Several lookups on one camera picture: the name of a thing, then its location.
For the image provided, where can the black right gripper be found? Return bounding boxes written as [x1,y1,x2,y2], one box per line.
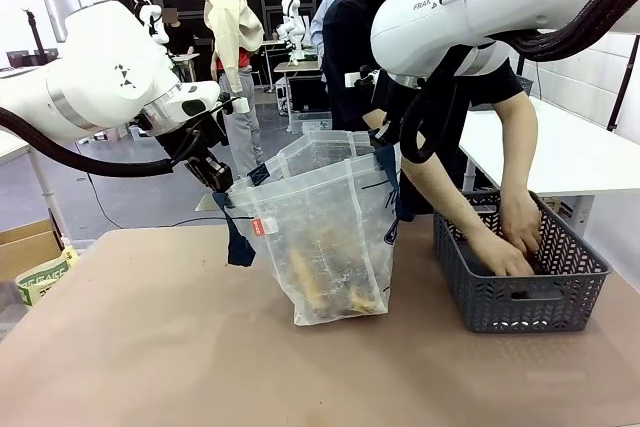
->
[372,89,406,144]

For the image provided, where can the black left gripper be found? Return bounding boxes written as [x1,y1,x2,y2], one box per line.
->
[184,153,235,195]

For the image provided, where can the clear mesh bag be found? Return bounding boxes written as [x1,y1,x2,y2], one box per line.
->
[212,129,416,328]

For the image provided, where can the tan bread loaf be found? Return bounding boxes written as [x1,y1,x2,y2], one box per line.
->
[289,245,332,319]

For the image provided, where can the small tan packaged item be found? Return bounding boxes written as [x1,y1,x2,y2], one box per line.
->
[348,285,380,314]

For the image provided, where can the person's right forearm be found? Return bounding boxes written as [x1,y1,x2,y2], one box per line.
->
[399,154,484,248]

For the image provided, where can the person's left forearm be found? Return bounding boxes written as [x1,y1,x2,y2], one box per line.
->
[498,91,540,203]

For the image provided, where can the person's left hand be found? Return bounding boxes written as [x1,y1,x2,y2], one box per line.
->
[499,190,545,257]

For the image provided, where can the person's right hand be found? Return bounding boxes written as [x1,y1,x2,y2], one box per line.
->
[469,230,537,279]

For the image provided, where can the metal floor plate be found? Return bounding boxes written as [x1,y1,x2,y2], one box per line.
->
[194,193,227,213]

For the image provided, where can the clear storage crate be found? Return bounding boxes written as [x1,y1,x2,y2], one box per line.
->
[287,111,334,137]

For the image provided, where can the person in black clothes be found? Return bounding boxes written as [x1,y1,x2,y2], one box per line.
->
[322,0,526,223]

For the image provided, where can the background person in black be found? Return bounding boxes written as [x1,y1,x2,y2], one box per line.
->
[160,6,201,84]

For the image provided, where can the person in cream hoodie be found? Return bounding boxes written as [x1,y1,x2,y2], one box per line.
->
[193,0,267,179]

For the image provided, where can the white side table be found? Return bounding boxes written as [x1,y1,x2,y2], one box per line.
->
[457,95,640,236]

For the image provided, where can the green and white sack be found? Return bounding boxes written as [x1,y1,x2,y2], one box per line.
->
[14,245,81,309]

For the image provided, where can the white workshop table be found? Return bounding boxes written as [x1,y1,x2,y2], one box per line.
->
[0,130,57,228]

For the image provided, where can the brown cardboard box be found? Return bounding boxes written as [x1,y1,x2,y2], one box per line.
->
[0,219,65,282]

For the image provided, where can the boxes under side table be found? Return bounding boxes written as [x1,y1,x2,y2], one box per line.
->
[543,194,596,237]

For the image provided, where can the grey framed board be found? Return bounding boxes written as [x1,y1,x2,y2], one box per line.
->
[42,0,82,43]

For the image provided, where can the black stand pole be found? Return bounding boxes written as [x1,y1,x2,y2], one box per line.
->
[606,34,640,132]

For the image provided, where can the black floor cable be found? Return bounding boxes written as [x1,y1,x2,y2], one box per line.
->
[73,140,237,229]

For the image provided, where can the black left arm hose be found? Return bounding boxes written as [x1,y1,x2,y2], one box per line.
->
[0,106,177,179]

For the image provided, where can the black arm hose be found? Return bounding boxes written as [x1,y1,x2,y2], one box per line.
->
[399,0,640,164]
[0,106,177,179]

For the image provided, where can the black right arm hose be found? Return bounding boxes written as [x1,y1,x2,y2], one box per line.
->
[399,0,640,164]

